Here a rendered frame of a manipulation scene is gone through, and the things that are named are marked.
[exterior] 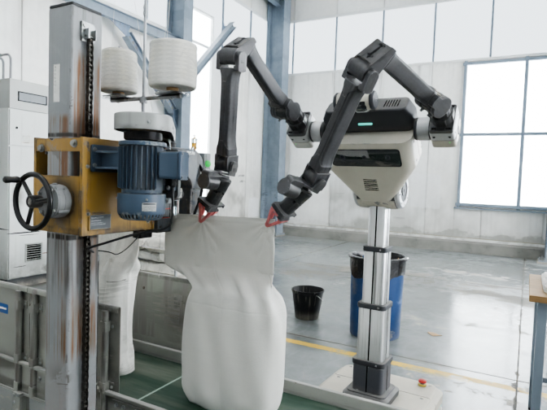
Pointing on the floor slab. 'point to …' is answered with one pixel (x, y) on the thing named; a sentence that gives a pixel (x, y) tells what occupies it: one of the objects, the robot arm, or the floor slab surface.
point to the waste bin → (397, 269)
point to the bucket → (307, 302)
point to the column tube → (55, 342)
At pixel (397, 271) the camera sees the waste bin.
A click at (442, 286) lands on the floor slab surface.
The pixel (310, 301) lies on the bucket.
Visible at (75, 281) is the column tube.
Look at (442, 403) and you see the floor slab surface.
